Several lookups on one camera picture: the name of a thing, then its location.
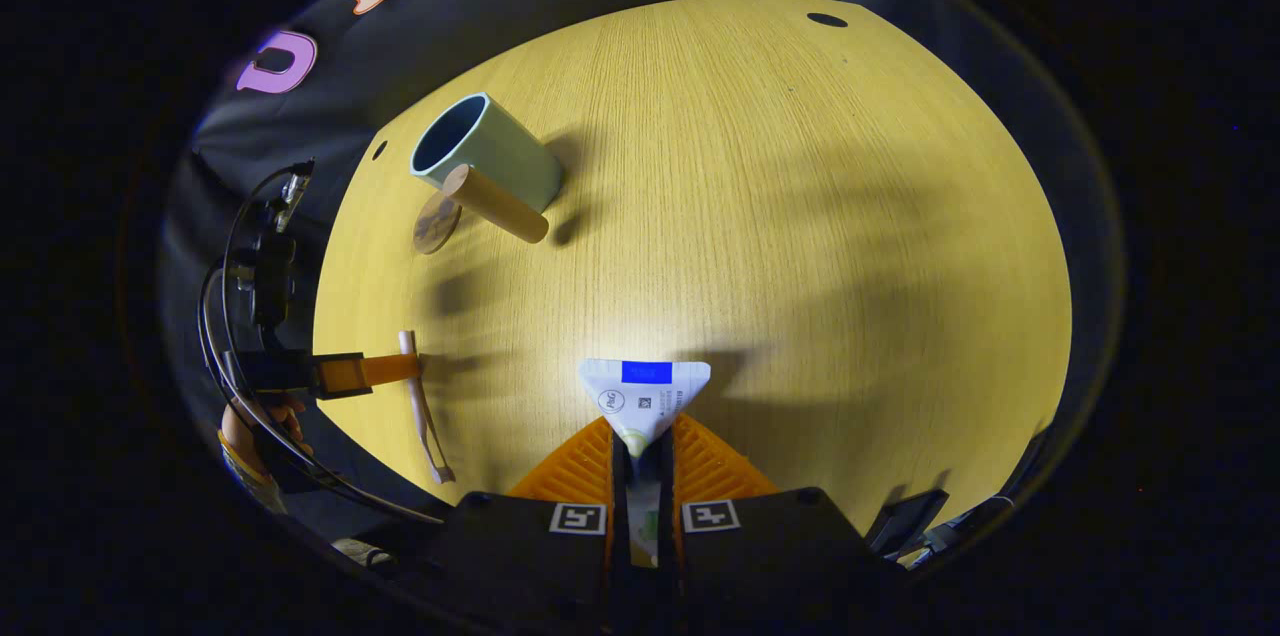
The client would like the pale green cup wooden handle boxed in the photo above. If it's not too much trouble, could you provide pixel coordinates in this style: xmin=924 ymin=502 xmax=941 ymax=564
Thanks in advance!
xmin=409 ymin=92 xmax=567 ymax=245

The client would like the pink toothbrush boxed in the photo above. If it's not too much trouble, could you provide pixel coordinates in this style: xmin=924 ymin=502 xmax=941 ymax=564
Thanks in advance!
xmin=398 ymin=330 xmax=456 ymax=485

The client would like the wooden desktop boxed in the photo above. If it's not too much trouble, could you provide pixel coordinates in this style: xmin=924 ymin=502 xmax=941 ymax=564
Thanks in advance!
xmin=312 ymin=0 xmax=1073 ymax=537

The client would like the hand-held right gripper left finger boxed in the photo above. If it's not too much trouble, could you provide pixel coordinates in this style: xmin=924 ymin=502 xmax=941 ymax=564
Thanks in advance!
xmin=395 ymin=414 xmax=641 ymax=636

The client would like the dark object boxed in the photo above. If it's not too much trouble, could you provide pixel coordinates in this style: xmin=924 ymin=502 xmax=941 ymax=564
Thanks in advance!
xmin=865 ymin=488 xmax=1016 ymax=567

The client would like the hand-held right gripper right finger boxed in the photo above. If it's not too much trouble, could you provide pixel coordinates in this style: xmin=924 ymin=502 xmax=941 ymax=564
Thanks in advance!
xmin=660 ymin=413 xmax=906 ymax=636

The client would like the black cable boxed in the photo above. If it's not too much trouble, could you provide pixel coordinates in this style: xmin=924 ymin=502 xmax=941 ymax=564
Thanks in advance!
xmin=197 ymin=161 xmax=446 ymax=527

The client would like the round brown coaster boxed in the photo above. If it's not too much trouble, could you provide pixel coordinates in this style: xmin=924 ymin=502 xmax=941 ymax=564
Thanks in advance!
xmin=413 ymin=191 xmax=463 ymax=255

